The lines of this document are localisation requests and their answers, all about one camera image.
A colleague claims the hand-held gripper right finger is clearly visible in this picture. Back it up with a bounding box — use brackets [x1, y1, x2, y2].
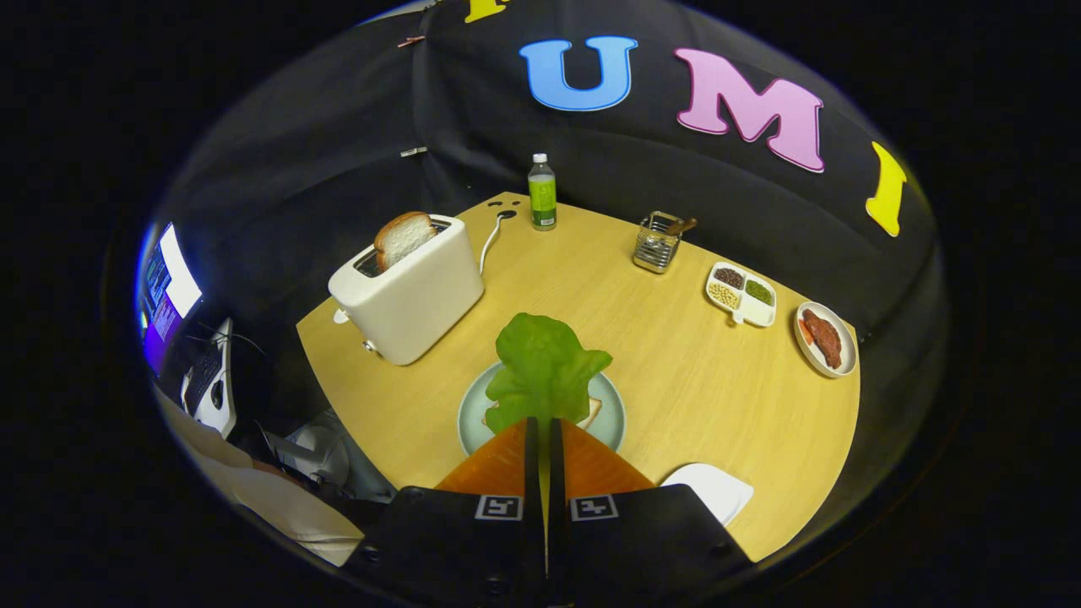
[547, 418, 754, 608]

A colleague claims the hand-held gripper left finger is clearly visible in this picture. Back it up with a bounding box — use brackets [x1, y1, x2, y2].
[342, 416, 548, 608]

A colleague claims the green lettuce leaf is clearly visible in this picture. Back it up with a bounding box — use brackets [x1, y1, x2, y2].
[484, 312, 614, 436]

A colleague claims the round teal plate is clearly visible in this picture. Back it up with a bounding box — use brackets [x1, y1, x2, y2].
[457, 361, 627, 457]

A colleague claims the square white plate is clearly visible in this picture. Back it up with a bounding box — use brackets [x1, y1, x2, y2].
[660, 463, 755, 528]

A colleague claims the white toaster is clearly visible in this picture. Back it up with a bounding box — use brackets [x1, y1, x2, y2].
[328, 214, 486, 366]

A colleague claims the white rounded object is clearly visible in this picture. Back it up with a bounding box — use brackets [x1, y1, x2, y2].
[283, 411, 372, 503]

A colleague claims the person's light clothing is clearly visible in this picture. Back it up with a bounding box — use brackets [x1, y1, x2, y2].
[152, 387, 366, 568]

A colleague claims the white divided dish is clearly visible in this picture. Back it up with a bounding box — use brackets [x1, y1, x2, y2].
[705, 261, 777, 328]

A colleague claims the clear bottle green label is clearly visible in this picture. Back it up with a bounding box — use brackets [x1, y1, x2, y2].
[528, 153, 558, 231]

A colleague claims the cooked meat slice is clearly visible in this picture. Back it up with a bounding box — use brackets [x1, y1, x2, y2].
[801, 308, 844, 370]

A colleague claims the round white plate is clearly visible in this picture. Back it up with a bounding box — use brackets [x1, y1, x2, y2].
[793, 301, 859, 378]

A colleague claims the black backdrop cloth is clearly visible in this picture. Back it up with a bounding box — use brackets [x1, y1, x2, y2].
[156, 0, 951, 423]

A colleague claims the computer monitor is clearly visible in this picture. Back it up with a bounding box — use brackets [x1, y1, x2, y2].
[135, 221, 204, 377]

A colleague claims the white toaster cable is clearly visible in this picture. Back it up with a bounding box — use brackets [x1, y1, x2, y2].
[479, 209, 518, 276]

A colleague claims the metal wire basket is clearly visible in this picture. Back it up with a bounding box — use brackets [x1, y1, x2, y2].
[632, 211, 687, 274]

